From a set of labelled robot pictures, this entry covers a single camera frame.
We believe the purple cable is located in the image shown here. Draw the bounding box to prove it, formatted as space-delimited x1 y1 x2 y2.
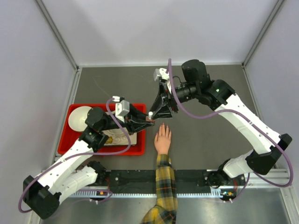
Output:
167 58 294 203
18 97 132 213

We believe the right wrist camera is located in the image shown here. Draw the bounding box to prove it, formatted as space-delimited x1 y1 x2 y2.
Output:
153 68 170 84

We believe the mannequin hand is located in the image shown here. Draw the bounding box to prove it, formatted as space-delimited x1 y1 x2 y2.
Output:
154 123 172 154

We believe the yellow plaid sleeve forearm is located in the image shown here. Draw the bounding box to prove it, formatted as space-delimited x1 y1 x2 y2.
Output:
141 154 178 224

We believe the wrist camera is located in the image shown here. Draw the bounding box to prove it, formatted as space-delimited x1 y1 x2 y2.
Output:
153 68 170 84
113 96 130 123

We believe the white bowl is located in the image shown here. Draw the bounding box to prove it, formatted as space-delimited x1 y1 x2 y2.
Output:
68 106 91 132

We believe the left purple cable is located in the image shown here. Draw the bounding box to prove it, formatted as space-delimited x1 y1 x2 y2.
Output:
18 97 132 213

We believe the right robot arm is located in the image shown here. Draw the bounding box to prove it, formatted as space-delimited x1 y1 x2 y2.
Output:
149 59 294 188

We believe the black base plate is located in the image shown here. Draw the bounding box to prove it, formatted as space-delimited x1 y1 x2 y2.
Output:
89 170 245 194

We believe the floral square plate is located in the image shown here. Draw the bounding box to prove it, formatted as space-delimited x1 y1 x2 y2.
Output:
103 129 137 146

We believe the pink nail polish bottle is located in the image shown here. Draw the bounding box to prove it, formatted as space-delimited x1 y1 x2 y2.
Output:
146 117 155 124

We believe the aluminium frame rail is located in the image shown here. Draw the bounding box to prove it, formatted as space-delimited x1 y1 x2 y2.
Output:
37 168 293 199

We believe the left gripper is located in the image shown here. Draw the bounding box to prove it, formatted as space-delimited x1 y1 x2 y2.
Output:
100 104 155 134

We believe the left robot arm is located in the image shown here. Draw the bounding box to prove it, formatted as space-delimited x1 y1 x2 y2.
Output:
18 98 154 219

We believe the red plastic tray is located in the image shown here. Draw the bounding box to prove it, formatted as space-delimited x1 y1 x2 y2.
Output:
57 104 146 156

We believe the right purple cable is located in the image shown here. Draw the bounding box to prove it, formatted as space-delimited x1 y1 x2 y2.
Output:
167 58 294 203

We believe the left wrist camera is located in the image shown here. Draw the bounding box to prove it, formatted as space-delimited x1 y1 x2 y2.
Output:
113 96 130 123

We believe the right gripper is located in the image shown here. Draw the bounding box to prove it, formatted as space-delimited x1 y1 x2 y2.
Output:
150 83 199 120

